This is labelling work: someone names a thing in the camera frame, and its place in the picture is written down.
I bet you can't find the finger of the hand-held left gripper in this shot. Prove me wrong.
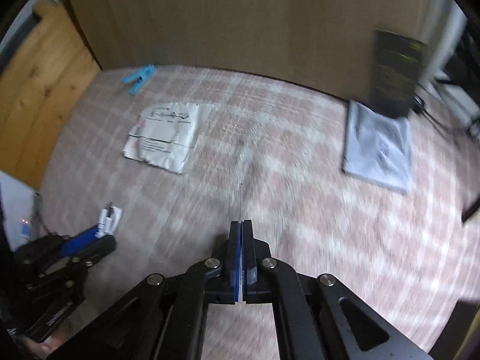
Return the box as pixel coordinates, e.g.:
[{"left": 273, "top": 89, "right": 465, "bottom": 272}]
[
  {"left": 58, "top": 225, "right": 102, "bottom": 257},
  {"left": 69, "top": 234, "right": 117, "bottom": 267}
]

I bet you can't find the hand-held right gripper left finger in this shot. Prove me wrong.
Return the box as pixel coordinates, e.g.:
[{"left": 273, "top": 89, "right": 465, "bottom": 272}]
[{"left": 47, "top": 220, "right": 244, "bottom": 360}]

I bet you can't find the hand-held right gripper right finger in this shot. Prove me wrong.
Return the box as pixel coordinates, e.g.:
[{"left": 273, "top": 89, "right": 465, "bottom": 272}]
[{"left": 242, "top": 219, "right": 432, "bottom": 360}]

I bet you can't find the white USB cable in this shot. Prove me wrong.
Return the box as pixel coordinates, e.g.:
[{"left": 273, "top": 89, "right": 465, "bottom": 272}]
[{"left": 95, "top": 202, "right": 124, "bottom": 239}]

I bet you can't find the white power strip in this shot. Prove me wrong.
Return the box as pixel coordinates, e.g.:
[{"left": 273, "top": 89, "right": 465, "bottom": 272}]
[{"left": 17, "top": 217, "right": 34, "bottom": 241}]

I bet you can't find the crumpled white paper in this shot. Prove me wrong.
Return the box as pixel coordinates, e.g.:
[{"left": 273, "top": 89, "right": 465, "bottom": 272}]
[{"left": 122, "top": 101, "right": 214, "bottom": 175}]

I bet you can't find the pine wood board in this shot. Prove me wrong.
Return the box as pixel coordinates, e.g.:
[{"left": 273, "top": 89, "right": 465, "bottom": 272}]
[{"left": 0, "top": 0, "right": 103, "bottom": 190}]

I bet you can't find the blue clothespin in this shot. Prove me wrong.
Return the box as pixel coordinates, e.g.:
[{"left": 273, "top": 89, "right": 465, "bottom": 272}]
[{"left": 122, "top": 64, "right": 156, "bottom": 96}]

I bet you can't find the grey sachet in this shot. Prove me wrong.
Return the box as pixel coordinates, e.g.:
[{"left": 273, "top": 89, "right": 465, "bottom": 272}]
[{"left": 342, "top": 99, "right": 415, "bottom": 193}]

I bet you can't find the black leaflet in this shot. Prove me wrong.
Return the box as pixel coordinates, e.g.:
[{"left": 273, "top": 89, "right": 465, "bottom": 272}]
[{"left": 367, "top": 28, "right": 430, "bottom": 119}]

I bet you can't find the beige wooden panel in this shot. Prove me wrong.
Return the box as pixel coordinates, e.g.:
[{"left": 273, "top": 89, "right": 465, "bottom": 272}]
[{"left": 64, "top": 0, "right": 451, "bottom": 109}]

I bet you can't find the black power strip cable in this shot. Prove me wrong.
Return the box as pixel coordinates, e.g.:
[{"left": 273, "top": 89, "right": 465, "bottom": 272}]
[{"left": 410, "top": 79, "right": 473, "bottom": 136}]

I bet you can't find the white window frame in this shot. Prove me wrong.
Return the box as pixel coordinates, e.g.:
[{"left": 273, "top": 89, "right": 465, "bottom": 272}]
[{"left": 424, "top": 0, "right": 473, "bottom": 83}]

